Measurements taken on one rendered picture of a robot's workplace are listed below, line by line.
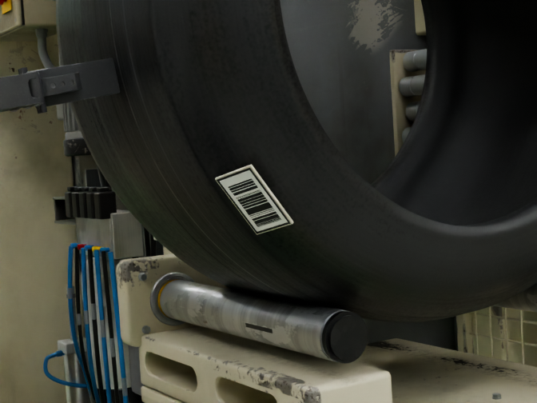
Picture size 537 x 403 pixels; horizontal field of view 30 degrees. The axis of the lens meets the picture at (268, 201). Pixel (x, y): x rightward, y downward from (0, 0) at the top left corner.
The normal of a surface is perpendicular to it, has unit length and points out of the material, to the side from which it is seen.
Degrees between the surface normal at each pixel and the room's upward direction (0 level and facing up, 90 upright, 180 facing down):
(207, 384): 90
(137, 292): 90
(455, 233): 101
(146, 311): 90
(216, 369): 90
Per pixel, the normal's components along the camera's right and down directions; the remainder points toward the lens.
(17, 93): 0.69, -0.04
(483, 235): 0.51, 0.20
